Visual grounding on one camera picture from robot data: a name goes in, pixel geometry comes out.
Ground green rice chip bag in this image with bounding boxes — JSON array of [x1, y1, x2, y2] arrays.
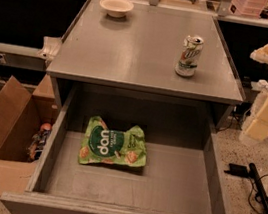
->
[[78, 116, 147, 168]]

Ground open grey drawer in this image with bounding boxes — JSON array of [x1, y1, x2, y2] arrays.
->
[[1, 83, 231, 214]]

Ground grey cabinet counter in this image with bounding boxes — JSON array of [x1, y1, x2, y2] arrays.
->
[[47, 0, 244, 122]]

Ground pink storage box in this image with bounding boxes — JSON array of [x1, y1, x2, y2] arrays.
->
[[230, 0, 268, 17]]

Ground black power adapter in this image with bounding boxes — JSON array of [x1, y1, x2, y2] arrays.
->
[[225, 163, 249, 178]]

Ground white soda can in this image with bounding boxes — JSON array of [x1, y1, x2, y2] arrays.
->
[[174, 35, 204, 77]]

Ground white paper bowl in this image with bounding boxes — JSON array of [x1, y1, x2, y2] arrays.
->
[[100, 0, 134, 18]]

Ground snack packets in box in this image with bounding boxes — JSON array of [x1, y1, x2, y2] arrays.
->
[[27, 122, 52, 162]]

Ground open cardboard box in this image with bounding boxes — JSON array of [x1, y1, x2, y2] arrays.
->
[[0, 76, 58, 195]]

